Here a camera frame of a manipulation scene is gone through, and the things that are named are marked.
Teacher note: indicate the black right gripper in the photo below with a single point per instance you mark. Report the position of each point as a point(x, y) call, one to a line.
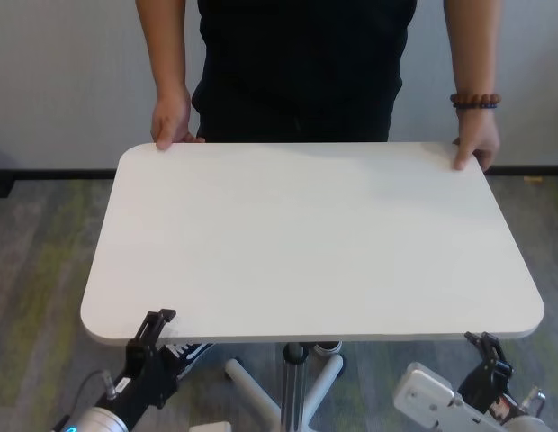
point(486, 382)

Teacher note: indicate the person's right hand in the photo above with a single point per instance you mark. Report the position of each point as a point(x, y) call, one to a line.
point(171, 117)

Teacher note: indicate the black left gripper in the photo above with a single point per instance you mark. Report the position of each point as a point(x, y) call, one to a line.
point(146, 382)

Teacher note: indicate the black floor box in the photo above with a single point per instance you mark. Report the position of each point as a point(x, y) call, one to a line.
point(1, 184)

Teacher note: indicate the person's left hand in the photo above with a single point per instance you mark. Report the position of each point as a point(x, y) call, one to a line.
point(477, 135)

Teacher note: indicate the white rectangular table top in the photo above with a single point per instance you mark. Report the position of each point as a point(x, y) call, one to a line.
point(306, 243)

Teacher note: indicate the black trousers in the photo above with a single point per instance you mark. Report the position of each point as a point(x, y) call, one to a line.
point(297, 130)

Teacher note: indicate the person's left forearm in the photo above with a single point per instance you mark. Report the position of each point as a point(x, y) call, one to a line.
point(468, 45)

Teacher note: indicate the small tan floor scrap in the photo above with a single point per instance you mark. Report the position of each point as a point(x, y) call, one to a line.
point(533, 179)

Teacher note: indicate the white five-star table base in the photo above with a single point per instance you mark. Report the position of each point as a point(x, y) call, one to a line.
point(252, 387)

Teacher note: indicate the person's right forearm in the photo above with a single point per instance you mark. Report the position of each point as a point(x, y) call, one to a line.
point(164, 45)

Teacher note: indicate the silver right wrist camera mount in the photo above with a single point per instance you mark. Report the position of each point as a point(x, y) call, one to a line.
point(423, 391)

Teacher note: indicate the grey metal table column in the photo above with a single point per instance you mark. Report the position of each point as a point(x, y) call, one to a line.
point(293, 391)

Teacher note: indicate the black t-shirt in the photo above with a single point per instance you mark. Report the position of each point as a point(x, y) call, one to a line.
point(297, 54)

